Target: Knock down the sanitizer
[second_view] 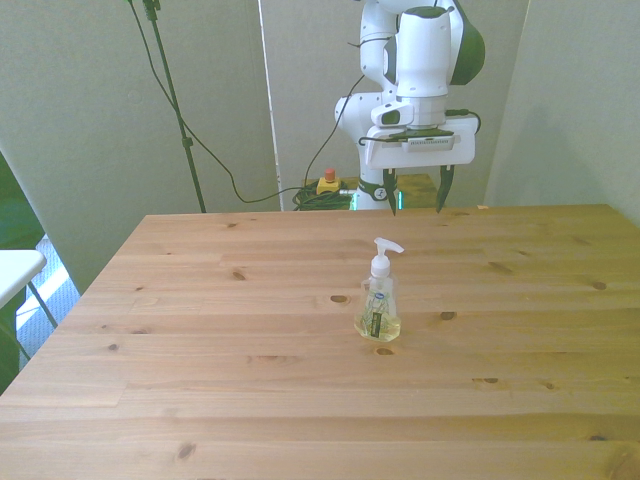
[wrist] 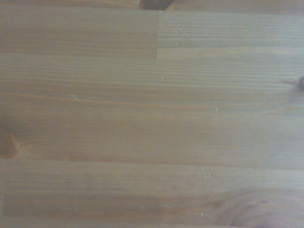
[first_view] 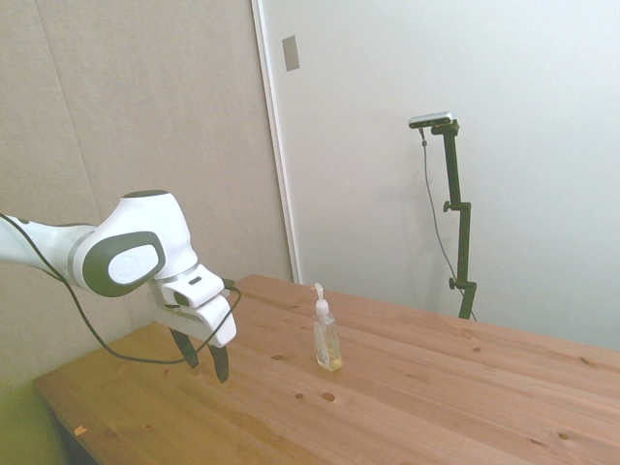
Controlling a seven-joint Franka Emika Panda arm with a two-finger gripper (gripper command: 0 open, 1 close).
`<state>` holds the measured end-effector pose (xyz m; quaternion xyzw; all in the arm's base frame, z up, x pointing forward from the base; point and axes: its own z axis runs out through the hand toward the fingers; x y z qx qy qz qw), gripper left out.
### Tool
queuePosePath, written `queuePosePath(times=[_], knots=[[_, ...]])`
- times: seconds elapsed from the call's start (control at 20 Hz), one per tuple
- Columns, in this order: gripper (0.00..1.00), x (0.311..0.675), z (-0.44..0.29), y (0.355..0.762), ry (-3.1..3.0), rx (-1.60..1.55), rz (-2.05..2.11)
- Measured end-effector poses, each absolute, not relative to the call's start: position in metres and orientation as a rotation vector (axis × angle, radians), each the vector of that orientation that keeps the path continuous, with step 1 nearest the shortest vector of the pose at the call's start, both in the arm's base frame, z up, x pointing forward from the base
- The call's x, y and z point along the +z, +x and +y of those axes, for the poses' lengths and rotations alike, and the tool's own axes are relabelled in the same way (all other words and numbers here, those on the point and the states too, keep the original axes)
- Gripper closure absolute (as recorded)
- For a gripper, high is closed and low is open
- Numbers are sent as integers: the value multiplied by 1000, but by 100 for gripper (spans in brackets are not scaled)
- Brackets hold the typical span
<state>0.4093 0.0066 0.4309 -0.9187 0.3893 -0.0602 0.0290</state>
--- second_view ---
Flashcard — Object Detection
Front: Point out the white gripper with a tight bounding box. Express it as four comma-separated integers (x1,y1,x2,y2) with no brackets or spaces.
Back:
363,115,477,217

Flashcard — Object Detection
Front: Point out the clear sanitizer pump bottle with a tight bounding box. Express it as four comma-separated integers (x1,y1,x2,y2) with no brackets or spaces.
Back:
353,236,406,344

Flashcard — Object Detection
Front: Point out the yellow emergency stop button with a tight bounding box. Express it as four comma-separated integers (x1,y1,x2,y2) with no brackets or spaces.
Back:
317,168,351,196

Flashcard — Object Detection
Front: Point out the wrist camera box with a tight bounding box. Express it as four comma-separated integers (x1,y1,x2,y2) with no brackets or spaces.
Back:
399,128,457,152

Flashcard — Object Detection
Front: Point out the coiled dark cable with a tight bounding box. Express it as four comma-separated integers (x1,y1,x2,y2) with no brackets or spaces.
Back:
291,185,357,212

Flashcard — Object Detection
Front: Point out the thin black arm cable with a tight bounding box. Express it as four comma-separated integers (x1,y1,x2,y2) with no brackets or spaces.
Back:
303,34,396,194

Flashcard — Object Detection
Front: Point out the white vertical wall trim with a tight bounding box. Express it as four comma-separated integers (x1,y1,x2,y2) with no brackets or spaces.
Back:
256,0,286,212

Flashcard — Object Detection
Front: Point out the black stand cable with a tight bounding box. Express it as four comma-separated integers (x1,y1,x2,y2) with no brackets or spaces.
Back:
124,0,306,204

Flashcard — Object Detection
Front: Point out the black camera stand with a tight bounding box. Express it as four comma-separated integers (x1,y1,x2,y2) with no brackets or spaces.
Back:
141,0,208,214

